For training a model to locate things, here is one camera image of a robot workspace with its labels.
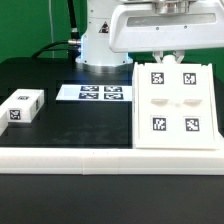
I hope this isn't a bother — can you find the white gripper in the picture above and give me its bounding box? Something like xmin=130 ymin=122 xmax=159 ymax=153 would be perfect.
xmin=109 ymin=0 xmax=224 ymax=64

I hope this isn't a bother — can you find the white cabinet body box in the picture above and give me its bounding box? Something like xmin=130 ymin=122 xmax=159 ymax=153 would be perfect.
xmin=132 ymin=56 xmax=219 ymax=150

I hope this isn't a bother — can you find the white cabinet top block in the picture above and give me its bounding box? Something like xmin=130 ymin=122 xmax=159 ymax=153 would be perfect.
xmin=2 ymin=89 xmax=44 ymax=123

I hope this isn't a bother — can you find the white cabinet door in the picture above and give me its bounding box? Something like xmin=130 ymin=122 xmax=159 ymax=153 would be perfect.
xmin=175 ymin=65 xmax=215 ymax=145
xmin=138 ymin=68 xmax=171 ymax=142

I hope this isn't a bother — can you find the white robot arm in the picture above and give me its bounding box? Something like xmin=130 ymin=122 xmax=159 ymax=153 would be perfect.
xmin=76 ymin=0 xmax=224 ymax=73

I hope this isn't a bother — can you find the white marker sheet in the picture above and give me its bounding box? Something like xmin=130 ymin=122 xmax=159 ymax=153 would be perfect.
xmin=56 ymin=84 xmax=132 ymax=102

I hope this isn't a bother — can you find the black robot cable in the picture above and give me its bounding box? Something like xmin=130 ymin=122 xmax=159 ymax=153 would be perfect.
xmin=31 ymin=0 xmax=82 ymax=60

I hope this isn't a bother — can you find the white L-shaped fence frame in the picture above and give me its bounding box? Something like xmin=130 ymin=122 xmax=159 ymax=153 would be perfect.
xmin=0 ymin=114 xmax=224 ymax=176

